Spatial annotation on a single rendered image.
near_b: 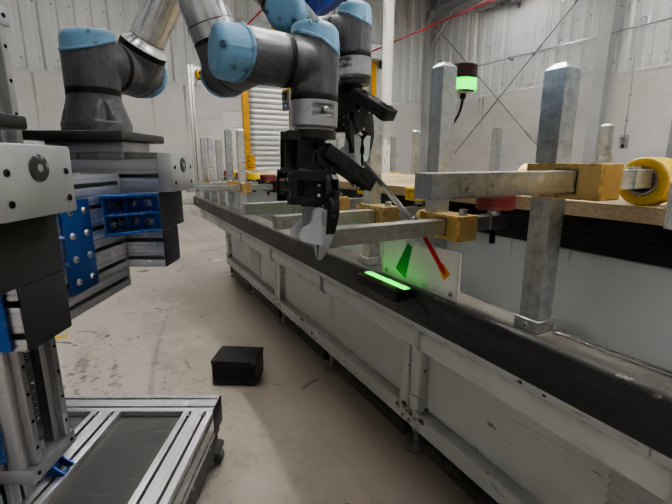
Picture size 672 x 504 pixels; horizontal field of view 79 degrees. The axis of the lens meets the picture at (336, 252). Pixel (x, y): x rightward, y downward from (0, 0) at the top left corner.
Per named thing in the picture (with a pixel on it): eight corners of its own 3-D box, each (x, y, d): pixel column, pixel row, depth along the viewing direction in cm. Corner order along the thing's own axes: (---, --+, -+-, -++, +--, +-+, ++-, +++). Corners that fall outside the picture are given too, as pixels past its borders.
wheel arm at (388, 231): (331, 252, 69) (331, 227, 68) (322, 248, 72) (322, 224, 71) (506, 232, 89) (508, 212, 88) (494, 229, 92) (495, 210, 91)
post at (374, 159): (368, 292, 110) (371, 106, 100) (361, 289, 113) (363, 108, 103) (378, 290, 112) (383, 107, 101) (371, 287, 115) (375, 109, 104)
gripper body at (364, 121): (347, 135, 101) (348, 84, 99) (375, 134, 96) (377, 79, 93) (327, 134, 96) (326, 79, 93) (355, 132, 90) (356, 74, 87)
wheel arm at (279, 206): (245, 218, 112) (244, 202, 111) (242, 216, 115) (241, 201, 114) (377, 209, 132) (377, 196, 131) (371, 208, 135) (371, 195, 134)
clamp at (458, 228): (457, 242, 78) (459, 216, 77) (412, 232, 90) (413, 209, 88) (478, 240, 81) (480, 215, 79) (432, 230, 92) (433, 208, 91)
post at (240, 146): (241, 221, 217) (237, 128, 207) (240, 220, 220) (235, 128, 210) (248, 221, 219) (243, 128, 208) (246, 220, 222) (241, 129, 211)
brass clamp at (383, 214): (380, 228, 99) (381, 207, 98) (352, 221, 111) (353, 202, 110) (401, 226, 102) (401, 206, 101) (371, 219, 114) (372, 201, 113)
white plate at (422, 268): (456, 303, 80) (459, 254, 77) (381, 272, 102) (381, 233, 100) (458, 303, 80) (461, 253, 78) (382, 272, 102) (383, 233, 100)
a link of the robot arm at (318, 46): (277, 27, 63) (325, 37, 67) (277, 102, 65) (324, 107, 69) (298, 11, 56) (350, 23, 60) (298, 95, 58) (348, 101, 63)
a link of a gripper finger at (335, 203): (316, 231, 69) (317, 180, 67) (325, 231, 70) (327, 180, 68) (329, 236, 65) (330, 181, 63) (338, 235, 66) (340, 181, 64)
